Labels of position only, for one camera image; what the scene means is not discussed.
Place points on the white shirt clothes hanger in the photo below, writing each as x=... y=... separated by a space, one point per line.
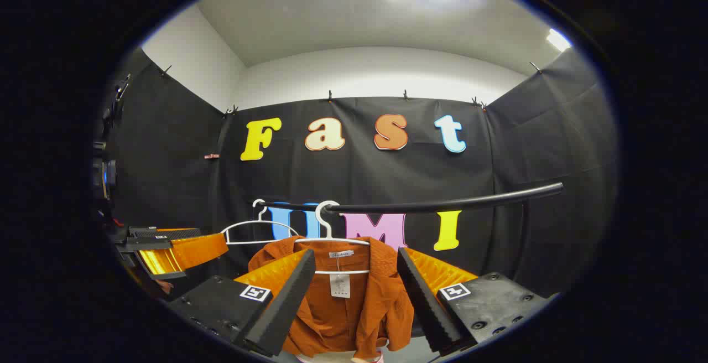
x=329 y=227

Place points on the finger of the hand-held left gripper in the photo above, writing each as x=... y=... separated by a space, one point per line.
x=166 y=234
x=188 y=252

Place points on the row of black cloth clips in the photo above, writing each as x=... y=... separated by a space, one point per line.
x=329 y=96

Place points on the white empty clothes hanger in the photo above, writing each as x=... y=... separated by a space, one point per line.
x=249 y=242

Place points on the small ceiling light panel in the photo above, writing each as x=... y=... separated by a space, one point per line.
x=558 y=40

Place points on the black clothes rack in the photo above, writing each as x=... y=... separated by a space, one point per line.
x=470 y=203

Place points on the white pink-rimmed laundry hamper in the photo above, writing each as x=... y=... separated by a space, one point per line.
x=332 y=358

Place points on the black backdrop cloth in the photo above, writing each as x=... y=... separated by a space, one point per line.
x=359 y=180

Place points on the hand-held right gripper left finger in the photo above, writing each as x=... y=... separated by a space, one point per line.
x=282 y=307

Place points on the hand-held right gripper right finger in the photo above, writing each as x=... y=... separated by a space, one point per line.
x=426 y=307

